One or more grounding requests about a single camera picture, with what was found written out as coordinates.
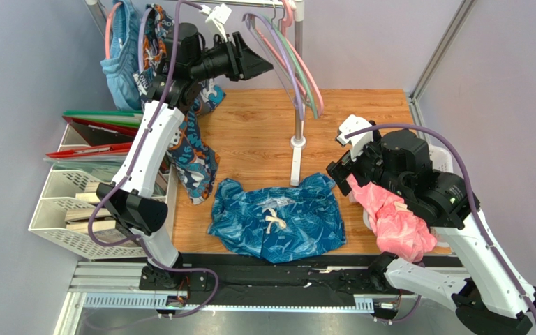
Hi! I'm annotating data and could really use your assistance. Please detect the light blue shorts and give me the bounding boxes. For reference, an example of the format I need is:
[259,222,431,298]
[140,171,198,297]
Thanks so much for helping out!
[100,1,141,111]

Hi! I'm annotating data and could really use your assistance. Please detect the blue shark print shorts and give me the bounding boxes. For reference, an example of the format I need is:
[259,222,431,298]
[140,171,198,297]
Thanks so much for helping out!
[207,173,347,264]

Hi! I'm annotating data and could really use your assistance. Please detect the green folder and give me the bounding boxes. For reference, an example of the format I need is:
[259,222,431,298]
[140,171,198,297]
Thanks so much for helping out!
[63,110,144,128]

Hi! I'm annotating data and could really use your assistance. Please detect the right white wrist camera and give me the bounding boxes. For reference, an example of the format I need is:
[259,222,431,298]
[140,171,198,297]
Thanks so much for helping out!
[334,114,375,159]

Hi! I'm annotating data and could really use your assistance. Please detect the purple hanger with patterned shorts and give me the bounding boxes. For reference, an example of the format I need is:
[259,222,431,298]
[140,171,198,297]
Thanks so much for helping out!
[137,6,152,73]

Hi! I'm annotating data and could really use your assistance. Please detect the dark red clip folder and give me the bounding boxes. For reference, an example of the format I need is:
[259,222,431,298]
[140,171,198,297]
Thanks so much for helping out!
[63,116,137,147]

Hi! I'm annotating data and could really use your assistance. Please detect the pink hanger on right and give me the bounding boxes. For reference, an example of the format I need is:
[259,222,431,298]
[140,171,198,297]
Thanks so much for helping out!
[244,1,325,121]

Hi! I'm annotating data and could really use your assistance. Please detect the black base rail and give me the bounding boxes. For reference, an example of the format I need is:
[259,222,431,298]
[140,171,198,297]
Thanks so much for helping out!
[137,252,436,310]

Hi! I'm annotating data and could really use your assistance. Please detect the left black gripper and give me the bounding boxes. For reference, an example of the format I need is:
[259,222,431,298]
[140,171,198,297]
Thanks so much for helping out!
[189,32,274,84]

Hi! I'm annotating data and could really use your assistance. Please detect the books in organizer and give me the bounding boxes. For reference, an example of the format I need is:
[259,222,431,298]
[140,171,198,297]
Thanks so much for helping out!
[65,181,115,234]

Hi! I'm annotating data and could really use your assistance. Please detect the metal clothes rack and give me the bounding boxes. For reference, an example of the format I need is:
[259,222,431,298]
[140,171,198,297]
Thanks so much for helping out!
[84,1,306,186]

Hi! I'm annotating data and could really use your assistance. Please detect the aluminium frame post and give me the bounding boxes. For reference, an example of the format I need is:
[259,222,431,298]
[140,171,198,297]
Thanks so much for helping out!
[405,0,477,126]

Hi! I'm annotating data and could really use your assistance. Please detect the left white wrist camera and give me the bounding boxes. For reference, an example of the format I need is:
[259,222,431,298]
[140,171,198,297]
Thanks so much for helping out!
[199,3,232,41]

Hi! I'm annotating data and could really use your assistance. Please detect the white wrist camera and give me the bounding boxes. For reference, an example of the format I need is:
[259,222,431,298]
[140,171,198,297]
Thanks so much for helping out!
[199,3,232,41]
[334,114,375,159]

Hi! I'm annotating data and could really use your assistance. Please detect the pink hanger on left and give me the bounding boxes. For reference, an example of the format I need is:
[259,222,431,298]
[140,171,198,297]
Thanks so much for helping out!
[104,1,123,60]

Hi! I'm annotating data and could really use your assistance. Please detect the teal pressure file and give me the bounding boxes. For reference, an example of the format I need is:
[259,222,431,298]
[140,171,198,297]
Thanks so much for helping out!
[43,157,123,170]

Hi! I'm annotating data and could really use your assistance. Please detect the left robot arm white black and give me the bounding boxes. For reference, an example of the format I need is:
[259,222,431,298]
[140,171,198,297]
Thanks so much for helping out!
[96,23,274,290]

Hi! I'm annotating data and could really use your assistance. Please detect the red clip file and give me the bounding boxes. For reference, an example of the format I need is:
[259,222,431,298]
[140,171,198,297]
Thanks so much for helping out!
[46,142,132,159]

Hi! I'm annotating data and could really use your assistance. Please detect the patterned navy orange shorts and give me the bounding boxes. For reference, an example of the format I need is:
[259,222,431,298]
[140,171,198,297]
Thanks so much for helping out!
[134,3,225,204]

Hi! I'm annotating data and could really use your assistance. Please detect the white laundry basket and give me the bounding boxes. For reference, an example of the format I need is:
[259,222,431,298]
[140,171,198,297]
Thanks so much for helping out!
[362,144,455,249]

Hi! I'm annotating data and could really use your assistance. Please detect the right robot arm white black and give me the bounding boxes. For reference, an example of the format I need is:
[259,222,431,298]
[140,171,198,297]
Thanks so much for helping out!
[327,124,536,334]

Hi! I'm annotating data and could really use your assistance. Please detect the pink shorts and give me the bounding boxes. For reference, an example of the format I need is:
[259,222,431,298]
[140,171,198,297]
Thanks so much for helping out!
[347,175,438,262]

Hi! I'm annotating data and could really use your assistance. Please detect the pink hanger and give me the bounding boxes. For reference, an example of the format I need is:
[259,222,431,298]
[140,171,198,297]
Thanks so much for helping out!
[104,1,123,60]
[244,1,325,121]

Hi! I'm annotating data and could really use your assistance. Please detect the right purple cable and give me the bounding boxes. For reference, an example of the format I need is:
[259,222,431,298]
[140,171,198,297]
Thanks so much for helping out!
[344,123,536,335]

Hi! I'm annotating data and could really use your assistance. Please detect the white file organizer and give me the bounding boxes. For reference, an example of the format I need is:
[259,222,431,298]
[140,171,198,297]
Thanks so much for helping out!
[28,126,179,260]

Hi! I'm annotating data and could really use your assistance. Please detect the green hanger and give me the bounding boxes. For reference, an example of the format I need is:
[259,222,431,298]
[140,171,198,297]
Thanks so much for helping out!
[263,22,325,119]

